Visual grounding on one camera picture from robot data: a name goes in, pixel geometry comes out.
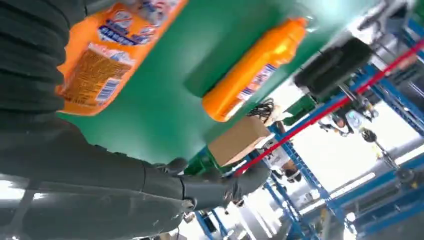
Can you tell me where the black stand with round head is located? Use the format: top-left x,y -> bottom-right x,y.
359,128 -> 400,168

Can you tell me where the black cable bundle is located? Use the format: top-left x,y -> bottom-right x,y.
246,97 -> 276,125

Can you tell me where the blue metal shelving rack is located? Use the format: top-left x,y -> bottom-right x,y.
193,16 -> 424,240

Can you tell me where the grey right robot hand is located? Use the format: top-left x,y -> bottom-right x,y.
0,114 -> 272,240

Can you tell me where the green crate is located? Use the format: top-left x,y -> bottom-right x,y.
283,95 -> 316,127
183,149 -> 221,176

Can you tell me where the green table mat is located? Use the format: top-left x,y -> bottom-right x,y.
57,0 -> 382,165

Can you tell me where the brown cardboard box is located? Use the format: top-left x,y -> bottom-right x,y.
207,115 -> 273,168

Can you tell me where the person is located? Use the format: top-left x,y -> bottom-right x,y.
263,139 -> 303,184

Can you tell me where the black hard case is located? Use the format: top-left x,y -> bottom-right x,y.
308,37 -> 374,99

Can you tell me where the red metal beam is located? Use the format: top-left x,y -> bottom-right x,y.
233,39 -> 424,176

